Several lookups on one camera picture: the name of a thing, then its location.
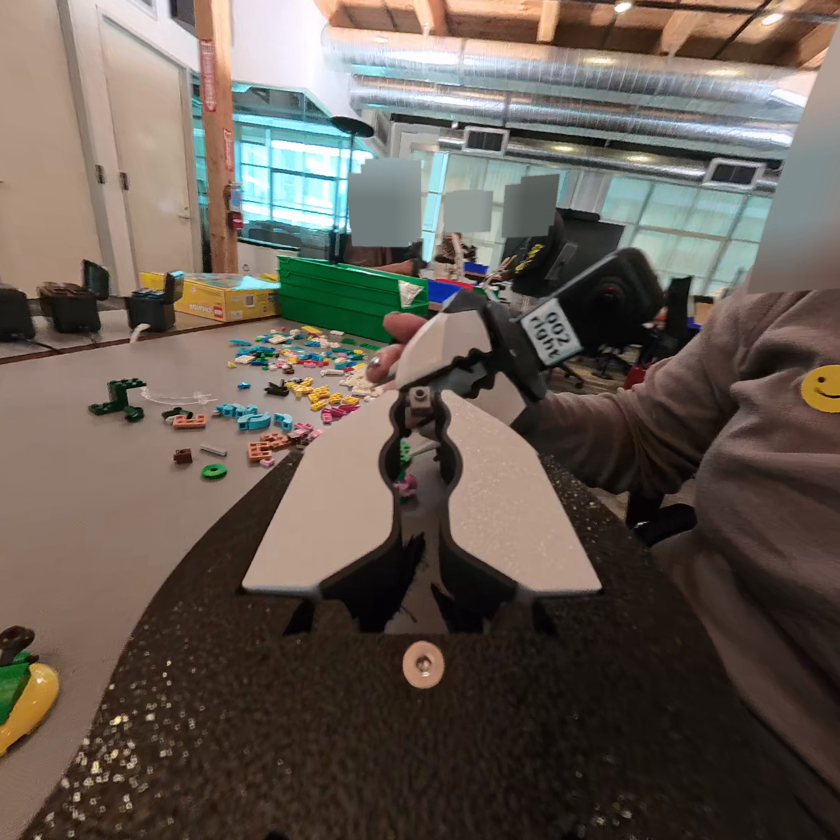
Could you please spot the clear curved toy piece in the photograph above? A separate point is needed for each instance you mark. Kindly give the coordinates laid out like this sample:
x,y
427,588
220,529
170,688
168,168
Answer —
x,y
177,396

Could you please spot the green round toy plate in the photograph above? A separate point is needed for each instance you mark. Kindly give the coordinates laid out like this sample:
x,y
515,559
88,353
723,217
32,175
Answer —
x,y
214,471

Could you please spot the person's right forearm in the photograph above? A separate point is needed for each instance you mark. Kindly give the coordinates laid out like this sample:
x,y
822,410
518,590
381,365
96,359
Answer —
x,y
623,426

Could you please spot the yellow base green slope build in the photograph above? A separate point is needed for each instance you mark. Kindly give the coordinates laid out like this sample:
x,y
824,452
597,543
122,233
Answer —
x,y
36,695

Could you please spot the blue plastic bins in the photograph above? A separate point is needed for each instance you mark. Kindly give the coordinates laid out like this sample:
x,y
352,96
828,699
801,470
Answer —
x,y
456,289

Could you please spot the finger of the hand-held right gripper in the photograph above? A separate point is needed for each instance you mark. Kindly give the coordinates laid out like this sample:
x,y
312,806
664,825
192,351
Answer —
x,y
505,400
446,341

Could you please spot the person's grey sweatshirt torso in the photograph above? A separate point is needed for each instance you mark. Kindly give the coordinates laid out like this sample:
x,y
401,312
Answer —
x,y
774,558

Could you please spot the green toy brick tree build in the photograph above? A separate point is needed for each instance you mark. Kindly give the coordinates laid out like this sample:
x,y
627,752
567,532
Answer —
x,y
407,485

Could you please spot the black monitor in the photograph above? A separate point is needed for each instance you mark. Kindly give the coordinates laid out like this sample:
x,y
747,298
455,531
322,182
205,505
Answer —
x,y
590,236

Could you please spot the small grey toy brick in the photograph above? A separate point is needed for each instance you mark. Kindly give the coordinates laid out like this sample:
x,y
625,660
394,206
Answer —
x,y
420,401

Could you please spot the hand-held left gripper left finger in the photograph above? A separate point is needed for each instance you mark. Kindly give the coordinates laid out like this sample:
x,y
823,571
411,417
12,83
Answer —
x,y
328,512

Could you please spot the grey toy bar piece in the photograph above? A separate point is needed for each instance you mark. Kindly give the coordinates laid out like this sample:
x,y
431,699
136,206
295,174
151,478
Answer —
x,y
213,450

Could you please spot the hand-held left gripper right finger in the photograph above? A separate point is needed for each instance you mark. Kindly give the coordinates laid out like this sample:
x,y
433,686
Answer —
x,y
512,512

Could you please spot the dark green toy brick build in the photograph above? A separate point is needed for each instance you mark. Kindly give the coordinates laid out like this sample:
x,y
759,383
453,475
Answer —
x,y
118,397

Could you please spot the silver air duct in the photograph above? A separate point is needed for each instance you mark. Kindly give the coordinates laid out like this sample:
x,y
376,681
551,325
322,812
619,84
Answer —
x,y
558,56
577,108

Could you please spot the pile of toy bricks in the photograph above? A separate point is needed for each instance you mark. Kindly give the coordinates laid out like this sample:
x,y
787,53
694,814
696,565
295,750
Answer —
x,y
321,394

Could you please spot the small brown toy brick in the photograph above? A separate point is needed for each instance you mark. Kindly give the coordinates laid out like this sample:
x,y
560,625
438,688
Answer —
x,y
183,457

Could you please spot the wooden post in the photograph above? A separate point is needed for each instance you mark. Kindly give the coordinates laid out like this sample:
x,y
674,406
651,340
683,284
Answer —
x,y
218,144

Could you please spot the yellow smiley sticker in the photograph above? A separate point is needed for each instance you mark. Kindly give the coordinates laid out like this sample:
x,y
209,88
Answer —
x,y
823,389

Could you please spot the yellow cardboard box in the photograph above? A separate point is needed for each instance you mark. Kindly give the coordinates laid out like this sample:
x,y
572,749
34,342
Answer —
x,y
210,298

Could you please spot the black charger box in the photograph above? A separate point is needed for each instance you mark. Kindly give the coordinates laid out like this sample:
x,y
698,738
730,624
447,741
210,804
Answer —
x,y
72,308
14,315
152,308

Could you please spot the stack of green plastic bins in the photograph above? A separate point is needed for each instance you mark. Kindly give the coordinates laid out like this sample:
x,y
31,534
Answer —
x,y
341,295

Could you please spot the person's right hand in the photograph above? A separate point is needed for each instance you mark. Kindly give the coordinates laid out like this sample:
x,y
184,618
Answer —
x,y
400,325

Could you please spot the red fire extinguisher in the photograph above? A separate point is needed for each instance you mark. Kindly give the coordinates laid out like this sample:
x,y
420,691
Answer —
x,y
235,208

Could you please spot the white door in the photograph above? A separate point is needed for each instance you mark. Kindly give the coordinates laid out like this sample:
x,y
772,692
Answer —
x,y
151,164

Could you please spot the grey desk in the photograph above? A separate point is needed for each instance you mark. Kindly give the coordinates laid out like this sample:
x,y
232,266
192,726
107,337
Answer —
x,y
98,525

